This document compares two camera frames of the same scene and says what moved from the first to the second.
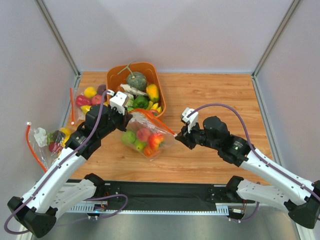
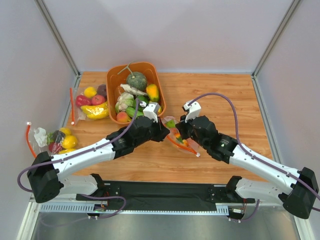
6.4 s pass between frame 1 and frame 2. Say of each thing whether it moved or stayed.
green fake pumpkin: stayed
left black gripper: moved
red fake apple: stayed
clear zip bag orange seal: moved
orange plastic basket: stayed
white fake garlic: stayed
